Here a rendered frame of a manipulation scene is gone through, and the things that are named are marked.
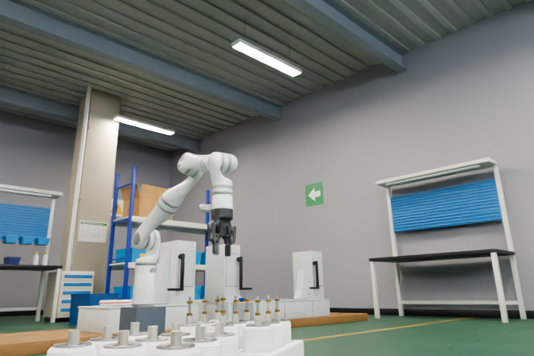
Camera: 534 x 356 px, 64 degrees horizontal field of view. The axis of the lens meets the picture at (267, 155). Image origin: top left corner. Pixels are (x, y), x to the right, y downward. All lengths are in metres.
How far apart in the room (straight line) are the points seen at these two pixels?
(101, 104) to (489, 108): 6.47
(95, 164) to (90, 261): 1.68
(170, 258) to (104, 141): 4.72
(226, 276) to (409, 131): 3.90
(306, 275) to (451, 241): 2.21
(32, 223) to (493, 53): 7.15
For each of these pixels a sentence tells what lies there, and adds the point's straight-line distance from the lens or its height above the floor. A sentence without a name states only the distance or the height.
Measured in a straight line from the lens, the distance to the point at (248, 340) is 1.41.
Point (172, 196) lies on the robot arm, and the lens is 1.87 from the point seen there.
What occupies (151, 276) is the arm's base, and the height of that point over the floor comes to 0.42.
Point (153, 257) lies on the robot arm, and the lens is 2.00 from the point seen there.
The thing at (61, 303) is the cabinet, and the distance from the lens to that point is 6.99.
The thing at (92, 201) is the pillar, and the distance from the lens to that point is 8.08.
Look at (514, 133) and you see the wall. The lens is 6.37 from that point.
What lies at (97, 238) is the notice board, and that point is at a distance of 8.03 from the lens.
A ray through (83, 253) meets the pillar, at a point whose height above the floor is 1.02.
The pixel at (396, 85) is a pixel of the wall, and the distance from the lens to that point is 7.32.
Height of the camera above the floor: 0.35
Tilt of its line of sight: 18 degrees up
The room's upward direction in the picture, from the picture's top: 1 degrees counter-clockwise
